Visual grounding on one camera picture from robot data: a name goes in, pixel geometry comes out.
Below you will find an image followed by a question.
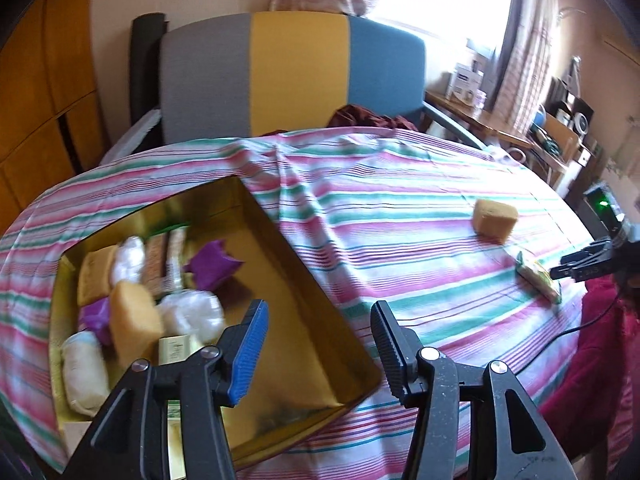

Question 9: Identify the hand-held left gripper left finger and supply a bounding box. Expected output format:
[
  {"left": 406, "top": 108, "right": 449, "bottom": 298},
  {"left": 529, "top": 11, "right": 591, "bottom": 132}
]
[{"left": 60, "top": 299, "right": 271, "bottom": 480}]

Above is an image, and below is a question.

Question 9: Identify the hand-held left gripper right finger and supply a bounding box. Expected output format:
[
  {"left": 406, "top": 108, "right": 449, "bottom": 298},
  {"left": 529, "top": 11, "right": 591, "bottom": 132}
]
[{"left": 370, "top": 301, "right": 571, "bottom": 480}]

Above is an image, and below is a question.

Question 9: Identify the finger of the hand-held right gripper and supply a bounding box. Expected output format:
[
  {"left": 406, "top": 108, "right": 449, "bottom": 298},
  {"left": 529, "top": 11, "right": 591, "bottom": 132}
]
[
  {"left": 550, "top": 261, "right": 616, "bottom": 282},
  {"left": 561, "top": 240, "right": 615, "bottom": 267}
]

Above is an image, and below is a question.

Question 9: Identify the green white snack packet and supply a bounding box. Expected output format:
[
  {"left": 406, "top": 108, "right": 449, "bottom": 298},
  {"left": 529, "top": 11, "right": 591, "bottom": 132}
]
[{"left": 515, "top": 251, "right": 563, "bottom": 305}]

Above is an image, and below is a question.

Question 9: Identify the white ball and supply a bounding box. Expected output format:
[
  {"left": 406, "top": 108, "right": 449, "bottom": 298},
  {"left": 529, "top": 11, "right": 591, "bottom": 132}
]
[
  {"left": 110, "top": 236, "right": 147, "bottom": 286},
  {"left": 159, "top": 289, "right": 226, "bottom": 346}
]

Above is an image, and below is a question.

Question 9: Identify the small beige box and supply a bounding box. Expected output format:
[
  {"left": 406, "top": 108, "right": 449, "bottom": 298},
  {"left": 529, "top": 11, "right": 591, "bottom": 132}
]
[{"left": 159, "top": 334, "right": 205, "bottom": 367}]

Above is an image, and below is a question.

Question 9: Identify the gold tin box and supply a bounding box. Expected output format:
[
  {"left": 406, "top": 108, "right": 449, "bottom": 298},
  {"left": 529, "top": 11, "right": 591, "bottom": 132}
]
[{"left": 47, "top": 176, "right": 383, "bottom": 480}]

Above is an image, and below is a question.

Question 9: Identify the purple paper box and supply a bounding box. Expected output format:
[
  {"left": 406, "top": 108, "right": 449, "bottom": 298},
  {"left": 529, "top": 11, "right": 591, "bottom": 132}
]
[{"left": 184, "top": 240, "right": 246, "bottom": 292}]

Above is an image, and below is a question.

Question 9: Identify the yellow sponge cake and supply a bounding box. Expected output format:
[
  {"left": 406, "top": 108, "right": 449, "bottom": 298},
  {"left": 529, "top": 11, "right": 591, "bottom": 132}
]
[
  {"left": 109, "top": 281, "right": 165, "bottom": 368},
  {"left": 76, "top": 246, "right": 118, "bottom": 307},
  {"left": 472, "top": 199, "right": 518, "bottom": 245}
]

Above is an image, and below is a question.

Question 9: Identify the brown snack packet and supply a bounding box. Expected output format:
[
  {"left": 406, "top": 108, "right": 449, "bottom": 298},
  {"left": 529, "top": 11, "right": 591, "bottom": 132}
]
[
  {"left": 165, "top": 227, "right": 191, "bottom": 291},
  {"left": 142, "top": 234, "right": 168, "bottom": 293}
]

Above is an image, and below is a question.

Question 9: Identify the purple foil packet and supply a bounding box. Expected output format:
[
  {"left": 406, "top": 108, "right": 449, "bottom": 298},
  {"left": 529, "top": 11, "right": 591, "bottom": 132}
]
[{"left": 80, "top": 297, "right": 113, "bottom": 346}]

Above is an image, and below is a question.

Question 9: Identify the cream roll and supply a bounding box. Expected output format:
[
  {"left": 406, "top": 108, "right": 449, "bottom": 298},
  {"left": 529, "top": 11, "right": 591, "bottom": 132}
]
[{"left": 61, "top": 331, "right": 111, "bottom": 417}]

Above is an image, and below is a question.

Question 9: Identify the cardboard box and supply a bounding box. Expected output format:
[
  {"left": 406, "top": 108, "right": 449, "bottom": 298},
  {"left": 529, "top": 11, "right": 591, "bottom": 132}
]
[{"left": 542, "top": 105, "right": 593, "bottom": 161}]

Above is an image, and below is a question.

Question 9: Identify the striped tablecloth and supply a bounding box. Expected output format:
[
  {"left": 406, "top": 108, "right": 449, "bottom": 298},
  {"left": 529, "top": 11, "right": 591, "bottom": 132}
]
[{"left": 0, "top": 127, "right": 621, "bottom": 480}]

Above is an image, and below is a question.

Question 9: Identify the person's red clothing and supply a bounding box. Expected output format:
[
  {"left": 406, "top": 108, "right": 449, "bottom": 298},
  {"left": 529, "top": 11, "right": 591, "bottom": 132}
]
[{"left": 542, "top": 275, "right": 640, "bottom": 480}]

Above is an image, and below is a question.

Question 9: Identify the white mug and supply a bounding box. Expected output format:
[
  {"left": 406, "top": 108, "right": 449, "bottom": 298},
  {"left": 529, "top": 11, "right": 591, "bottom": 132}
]
[{"left": 492, "top": 147, "right": 528, "bottom": 166}]

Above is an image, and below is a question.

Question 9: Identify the white desk lamp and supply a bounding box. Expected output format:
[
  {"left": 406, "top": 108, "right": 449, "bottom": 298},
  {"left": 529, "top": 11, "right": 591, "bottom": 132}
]
[{"left": 562, "top": 57, "right": 583, "bottom": 96}]

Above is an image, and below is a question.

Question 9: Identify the wooden side table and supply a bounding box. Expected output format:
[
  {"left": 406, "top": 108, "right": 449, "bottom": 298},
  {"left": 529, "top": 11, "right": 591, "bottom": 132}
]
[{"left": 425, "top": 90, "right": 576, "bottom": 181}]

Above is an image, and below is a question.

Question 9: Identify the pink checked curtain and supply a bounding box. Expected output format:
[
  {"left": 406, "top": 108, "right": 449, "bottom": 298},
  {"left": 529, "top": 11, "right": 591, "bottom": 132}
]
[{"left": 492, "top": 0, "right": 558, "bottom": 131}]

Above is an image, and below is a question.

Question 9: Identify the white carton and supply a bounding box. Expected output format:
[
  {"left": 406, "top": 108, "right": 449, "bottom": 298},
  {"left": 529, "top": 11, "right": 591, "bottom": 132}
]
[{"left": 447, "top": 62, "right": 486, "bottom": 106}]

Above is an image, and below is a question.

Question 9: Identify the dark red cloth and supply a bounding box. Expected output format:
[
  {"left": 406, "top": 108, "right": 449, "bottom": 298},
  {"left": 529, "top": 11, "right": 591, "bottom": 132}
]
[{"left": 327, "top": 104, "right": 423, "bottom": 132}]

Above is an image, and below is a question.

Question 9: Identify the grey yellow blue chair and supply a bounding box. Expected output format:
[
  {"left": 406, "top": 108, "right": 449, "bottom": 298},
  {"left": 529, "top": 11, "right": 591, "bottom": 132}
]
[{"left": 100, "top": 11, "right": 486, "bottom": 166}]

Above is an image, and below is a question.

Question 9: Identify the black rolled mat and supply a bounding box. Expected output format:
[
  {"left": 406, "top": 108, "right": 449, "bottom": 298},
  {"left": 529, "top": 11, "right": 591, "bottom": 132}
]
[{"left": 129, "top": 12, "right": 170, "bottom": 128}]

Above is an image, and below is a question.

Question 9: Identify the wooden wardrobe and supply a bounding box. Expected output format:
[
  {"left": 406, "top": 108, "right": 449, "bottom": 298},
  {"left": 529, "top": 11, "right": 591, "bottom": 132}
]
[{"left": 0, "top": 0, "right": 108, "bottom": 221}]

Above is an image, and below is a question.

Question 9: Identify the black cable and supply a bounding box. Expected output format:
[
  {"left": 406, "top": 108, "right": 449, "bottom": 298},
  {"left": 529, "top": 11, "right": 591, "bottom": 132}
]
[{"left": 515, "top": 285, "right": 621, "bottom": 376}]

